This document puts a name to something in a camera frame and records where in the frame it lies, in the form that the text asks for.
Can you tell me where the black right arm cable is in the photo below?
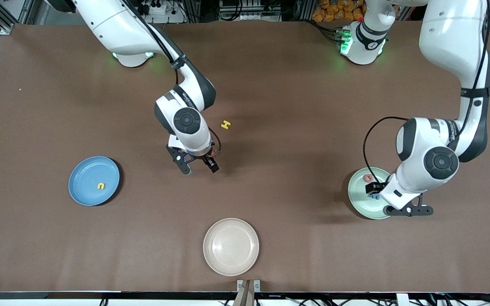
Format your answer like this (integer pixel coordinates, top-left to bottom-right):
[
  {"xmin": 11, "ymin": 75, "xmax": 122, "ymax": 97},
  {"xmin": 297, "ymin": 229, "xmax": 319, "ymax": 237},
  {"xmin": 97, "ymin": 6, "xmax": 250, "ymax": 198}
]
[{"xmin": 128, "ymin": 0, "xmax": 222, "ymax": 158}]

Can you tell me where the pale green round plate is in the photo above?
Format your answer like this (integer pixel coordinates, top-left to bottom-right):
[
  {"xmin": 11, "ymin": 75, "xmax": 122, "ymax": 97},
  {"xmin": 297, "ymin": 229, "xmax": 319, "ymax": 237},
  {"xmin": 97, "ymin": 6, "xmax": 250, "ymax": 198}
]
[{"xmin": 348, "ymin": 167, "xmax": 394, "ymax": 220}]

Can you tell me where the brown table mat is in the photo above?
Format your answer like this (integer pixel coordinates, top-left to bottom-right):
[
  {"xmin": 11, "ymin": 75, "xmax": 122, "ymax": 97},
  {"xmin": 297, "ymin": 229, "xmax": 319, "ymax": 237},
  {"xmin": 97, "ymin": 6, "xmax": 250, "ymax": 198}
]
[{"xmin": 0, "ymin": 20, "xmax": 490, "ymax": 294}]

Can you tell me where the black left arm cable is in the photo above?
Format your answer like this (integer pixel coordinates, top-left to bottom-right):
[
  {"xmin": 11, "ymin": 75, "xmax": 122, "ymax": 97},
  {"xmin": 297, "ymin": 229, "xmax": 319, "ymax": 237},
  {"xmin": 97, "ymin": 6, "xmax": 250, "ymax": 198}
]
[{"xmin": 363, "ymin": 0, "xmax": 490, "ymax": 185}]

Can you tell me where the white equipment rack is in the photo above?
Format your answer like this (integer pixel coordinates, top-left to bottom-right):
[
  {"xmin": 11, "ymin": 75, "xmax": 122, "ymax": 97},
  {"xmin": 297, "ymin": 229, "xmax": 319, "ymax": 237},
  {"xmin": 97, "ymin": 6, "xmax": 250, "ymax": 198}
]
[{"xmin": 219, "ymin": 0, "xmax": 282, "ymax": 21}]

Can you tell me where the blue round plate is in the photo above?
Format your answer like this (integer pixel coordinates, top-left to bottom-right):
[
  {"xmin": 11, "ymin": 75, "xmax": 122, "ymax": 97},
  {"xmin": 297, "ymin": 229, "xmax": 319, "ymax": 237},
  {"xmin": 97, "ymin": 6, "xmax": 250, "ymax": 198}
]
[{"xmin": 68, "ymin": 156, "xmax": 120, "ymax": 207}]

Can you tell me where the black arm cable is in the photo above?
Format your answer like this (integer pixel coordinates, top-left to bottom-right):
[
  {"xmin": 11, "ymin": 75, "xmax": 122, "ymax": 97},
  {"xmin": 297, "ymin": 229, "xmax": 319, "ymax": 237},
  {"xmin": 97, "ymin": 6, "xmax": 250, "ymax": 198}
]
[
  {"xmin": 128, "ymin": 0, "xmax": 222, "ymax": 158},
  {"xmin": 363, "ymin": 0, "xmax": 490, "ymax": 185}
]

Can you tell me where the beige round plate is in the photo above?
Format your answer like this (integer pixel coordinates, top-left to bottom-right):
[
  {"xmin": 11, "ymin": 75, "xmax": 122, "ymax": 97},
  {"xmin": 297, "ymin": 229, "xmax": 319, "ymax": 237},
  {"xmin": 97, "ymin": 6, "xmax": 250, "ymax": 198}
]
[{"xmin": 203, "ymin": 218, "xmax": 259, "ymax": 276}]

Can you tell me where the white power strip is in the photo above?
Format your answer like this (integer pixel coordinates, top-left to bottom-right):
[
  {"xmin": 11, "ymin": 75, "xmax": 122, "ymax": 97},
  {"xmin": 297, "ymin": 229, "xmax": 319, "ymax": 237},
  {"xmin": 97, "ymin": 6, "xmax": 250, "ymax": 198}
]
[{"xmin": 141, "ymin": 0, "xmax": 186, "ymax": 24}]

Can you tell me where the brown camera pole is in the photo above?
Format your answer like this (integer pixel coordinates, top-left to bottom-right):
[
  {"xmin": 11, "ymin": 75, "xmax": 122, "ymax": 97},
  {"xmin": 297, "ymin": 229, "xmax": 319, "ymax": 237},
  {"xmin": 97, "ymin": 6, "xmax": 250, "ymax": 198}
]
[{"xmin": 233, "ymin": 280, "xmax": 255, "ymax": 306}]

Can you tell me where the pile of orange objects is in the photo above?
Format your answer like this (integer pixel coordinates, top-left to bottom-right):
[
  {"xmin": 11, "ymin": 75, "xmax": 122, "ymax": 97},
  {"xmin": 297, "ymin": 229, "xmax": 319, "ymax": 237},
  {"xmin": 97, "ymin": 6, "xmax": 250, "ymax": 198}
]
[{"xmin": 312, "ymin": 0, "xmax": 367, "ymax": 23}]

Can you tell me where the metal mounting bracket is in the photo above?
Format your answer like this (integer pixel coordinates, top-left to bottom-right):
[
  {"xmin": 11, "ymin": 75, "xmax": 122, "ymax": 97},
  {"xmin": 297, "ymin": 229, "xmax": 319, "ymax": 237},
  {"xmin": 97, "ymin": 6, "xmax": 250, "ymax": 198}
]
[{"xmin": 236, "ymin": 279, "xmax": 261, "ymax": 294}]

